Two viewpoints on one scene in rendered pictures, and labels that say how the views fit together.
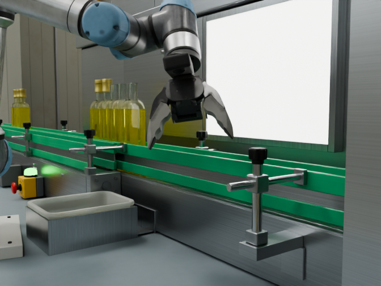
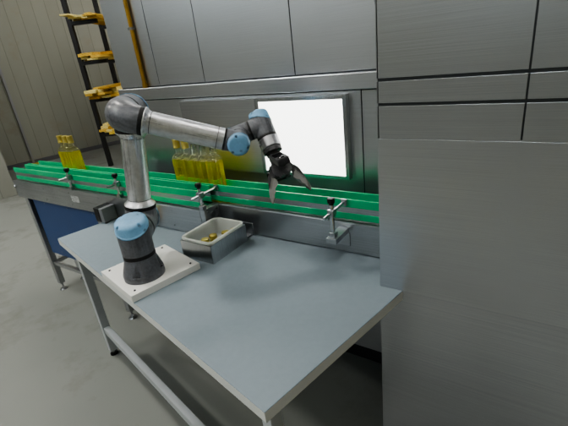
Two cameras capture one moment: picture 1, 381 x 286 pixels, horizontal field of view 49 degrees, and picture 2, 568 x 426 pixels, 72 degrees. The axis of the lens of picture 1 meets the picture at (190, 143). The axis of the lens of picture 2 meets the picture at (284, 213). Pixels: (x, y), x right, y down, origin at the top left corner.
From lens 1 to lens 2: 0.80 m
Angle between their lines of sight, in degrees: 25
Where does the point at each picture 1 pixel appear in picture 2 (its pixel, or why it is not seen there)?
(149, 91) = not seen: hidden behind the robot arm
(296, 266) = (346, 241)
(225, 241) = (305, 234)
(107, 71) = not seen: hidden behind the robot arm
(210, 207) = (293, 219)
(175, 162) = (262, 195)
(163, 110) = (274, 182)
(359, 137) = (383, 204)
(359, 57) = (382, 177)
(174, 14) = (263, 122)
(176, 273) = (287, 255)
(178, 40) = (270, 140)
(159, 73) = not seen: hidden behind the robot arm
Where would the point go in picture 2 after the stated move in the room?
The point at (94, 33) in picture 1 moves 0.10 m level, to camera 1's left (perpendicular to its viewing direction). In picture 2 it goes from (237, 151) to (207, 157)
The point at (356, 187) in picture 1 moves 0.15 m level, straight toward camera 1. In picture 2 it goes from (383, 220) to (395, 242)
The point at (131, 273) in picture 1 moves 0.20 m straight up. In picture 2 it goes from (267, 261) to (260, 214)
